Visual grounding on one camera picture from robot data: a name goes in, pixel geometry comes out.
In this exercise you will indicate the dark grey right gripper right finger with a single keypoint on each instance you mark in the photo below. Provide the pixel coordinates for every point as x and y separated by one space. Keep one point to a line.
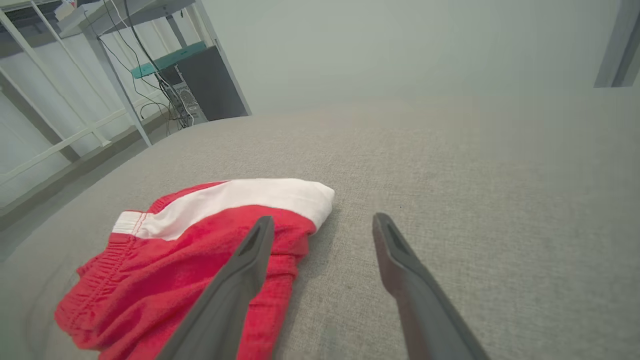
420 300

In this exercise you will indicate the black computer tower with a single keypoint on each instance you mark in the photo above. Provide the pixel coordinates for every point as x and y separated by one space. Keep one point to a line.
215 85

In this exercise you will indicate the grey metal desk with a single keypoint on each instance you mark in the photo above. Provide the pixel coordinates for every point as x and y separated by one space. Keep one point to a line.
125 15

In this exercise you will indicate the grey vertical frame post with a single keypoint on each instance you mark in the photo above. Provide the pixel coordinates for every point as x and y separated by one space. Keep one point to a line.
620 45

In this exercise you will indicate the white metal railing frame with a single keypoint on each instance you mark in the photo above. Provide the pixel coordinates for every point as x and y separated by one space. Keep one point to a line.
65 142

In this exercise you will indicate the red white shorts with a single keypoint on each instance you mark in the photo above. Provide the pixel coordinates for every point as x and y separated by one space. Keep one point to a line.
165 270

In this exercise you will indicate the grey computer tower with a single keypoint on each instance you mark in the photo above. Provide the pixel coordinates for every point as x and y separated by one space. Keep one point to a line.
187 97

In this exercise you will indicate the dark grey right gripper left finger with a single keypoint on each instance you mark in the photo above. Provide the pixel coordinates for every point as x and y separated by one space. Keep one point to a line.
225 300

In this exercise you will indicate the teal shelf board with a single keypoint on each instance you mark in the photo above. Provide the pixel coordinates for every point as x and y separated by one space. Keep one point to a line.
165 60

